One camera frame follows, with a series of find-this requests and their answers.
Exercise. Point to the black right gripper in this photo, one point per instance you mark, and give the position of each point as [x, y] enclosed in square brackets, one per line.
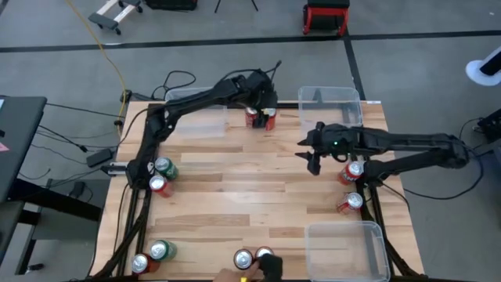
[332, 139]

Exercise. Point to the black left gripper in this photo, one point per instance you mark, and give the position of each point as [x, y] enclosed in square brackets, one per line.
[261, 88]

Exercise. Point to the red soda can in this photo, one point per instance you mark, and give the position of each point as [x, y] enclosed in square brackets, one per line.
[271, 119]
[250, 113]
[351, 202]
[141, 263]
[159, 185]
[350, 172]

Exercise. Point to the clear plastic bin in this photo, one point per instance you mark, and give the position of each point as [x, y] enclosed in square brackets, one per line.
[330, 105]
[203, 123]
[344, 250]

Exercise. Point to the green Sprite can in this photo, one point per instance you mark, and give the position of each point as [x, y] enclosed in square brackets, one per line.
[161, 250]
[166, 167]

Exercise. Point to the red Coca-Cola can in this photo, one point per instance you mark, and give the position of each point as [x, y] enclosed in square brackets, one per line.
[264, 251]

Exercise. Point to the red Coke Zero can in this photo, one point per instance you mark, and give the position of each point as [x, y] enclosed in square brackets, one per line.
[242, 259]

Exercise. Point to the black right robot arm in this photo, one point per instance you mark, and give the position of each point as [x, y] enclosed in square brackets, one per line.
[411, 143]

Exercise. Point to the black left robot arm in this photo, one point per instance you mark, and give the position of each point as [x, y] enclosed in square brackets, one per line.
[195, 98]

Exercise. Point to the black tripod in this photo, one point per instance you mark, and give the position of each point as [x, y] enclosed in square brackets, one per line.
[254, 4]

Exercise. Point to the red and black cart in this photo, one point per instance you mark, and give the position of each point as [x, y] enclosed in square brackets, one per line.
[325, 19]

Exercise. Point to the black power strip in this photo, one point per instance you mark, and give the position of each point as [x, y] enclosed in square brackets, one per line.
[135, 96]

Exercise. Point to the person's hand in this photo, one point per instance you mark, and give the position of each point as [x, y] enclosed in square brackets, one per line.
[235, 276]

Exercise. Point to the black case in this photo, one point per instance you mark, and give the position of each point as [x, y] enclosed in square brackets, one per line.
[172, 4]

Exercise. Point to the black power adapter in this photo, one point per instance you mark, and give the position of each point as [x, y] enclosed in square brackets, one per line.
[99, 157]
[77, 189]

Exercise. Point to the grey wheeled dolly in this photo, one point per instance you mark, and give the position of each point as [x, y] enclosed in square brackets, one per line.
[113, 13]

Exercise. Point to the white round base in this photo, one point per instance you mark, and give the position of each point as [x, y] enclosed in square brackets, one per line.
[475, 74]

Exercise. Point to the black equipment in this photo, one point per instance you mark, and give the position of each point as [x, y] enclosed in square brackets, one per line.
[491, 127]

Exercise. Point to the black desk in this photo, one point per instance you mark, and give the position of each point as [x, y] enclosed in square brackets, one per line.
[19, 133]

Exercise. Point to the pink sticker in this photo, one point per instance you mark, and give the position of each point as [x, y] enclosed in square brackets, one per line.
[2, 147]

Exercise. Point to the small black floor object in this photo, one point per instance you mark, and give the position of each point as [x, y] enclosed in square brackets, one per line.
[36, 267]

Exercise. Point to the black aluminium table frame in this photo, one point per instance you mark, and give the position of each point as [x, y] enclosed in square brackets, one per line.
[287, 105]

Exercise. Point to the black post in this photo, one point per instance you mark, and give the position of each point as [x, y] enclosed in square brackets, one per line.
[492, 64]

